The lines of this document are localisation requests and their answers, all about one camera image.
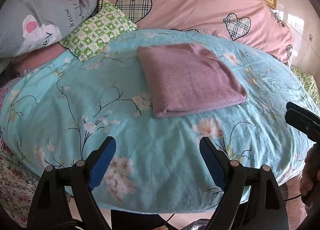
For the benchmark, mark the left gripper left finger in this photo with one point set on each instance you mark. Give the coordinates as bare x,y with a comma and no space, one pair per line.
63,198

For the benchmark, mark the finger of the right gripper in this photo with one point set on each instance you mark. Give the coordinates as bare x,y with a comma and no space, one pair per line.
301,110

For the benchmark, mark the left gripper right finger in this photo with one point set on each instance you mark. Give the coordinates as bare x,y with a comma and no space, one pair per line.
251,196

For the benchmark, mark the mauve knit sweater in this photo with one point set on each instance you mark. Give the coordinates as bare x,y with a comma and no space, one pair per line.
186,79

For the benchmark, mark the person's right hand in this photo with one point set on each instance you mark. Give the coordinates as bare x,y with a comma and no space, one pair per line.
306,183

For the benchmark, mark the green patterned cloth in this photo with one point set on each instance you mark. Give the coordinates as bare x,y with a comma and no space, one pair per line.
308,82

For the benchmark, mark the floral bed sheet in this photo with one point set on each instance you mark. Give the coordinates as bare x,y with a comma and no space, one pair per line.
18,186

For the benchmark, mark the turquoise floral quilt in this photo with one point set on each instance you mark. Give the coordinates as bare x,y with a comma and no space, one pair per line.
59,113

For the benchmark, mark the pink heart-patterned duvet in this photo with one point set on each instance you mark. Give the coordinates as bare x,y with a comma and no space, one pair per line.
249,22

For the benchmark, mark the pink folded blanket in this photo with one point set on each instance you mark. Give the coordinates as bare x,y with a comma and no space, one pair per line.
37,58

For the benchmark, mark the grey printed pillow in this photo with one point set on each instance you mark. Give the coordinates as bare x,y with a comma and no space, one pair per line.
28,25

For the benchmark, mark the green checkered small pillow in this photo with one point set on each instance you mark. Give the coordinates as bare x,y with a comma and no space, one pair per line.
95,33

